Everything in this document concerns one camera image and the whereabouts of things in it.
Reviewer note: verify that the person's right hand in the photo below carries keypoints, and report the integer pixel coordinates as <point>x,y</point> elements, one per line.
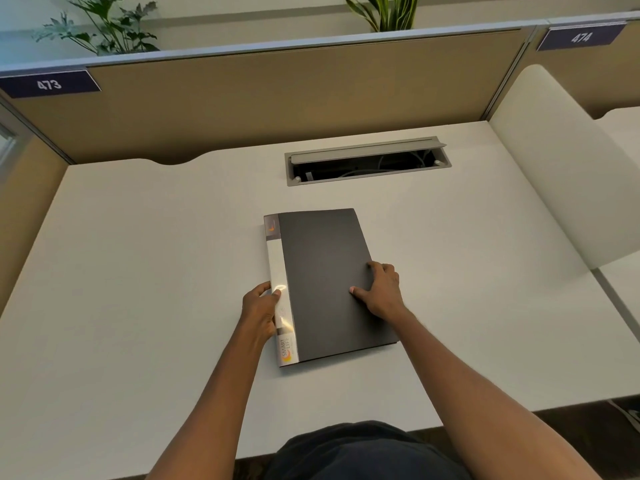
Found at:
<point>384,294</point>

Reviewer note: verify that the person's left hand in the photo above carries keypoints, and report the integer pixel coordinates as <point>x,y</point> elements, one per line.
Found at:
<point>256,317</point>

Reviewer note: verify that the person's left thumb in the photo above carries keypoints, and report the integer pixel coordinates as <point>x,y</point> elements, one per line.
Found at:
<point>272,294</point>

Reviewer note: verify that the person's right thumb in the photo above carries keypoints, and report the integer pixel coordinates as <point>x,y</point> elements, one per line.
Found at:
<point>359,294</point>

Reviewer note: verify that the black folder with white spine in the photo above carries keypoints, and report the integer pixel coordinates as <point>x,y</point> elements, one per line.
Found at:
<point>325,244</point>

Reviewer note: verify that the person's left forearm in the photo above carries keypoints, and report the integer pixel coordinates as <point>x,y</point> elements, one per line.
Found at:
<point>215,404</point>

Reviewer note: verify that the person's right forearm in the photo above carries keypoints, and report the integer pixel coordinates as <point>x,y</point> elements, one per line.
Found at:
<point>480,399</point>

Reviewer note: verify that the person's dark clothing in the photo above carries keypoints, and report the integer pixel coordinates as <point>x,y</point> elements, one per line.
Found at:
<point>365,452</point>

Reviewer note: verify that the beige desk partition panel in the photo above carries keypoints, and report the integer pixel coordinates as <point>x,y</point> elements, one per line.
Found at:
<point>590,74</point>
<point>250,99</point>

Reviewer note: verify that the white curved desk divider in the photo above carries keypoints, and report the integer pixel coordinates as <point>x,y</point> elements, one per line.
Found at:
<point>560,164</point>

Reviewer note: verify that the beige side partition panel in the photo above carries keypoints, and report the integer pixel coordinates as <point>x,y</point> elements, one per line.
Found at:
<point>25,209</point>

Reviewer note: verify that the green striped-leaf plant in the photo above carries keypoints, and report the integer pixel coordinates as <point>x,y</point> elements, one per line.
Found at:
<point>387,12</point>

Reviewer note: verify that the black white-striped shoe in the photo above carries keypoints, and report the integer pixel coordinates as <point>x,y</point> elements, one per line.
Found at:
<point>629,412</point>

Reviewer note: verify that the dark blue number label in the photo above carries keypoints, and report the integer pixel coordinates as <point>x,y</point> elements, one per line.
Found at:
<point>581,37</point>
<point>49,84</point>

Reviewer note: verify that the green leafy plant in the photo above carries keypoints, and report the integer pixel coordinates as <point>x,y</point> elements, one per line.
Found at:
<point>112,27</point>

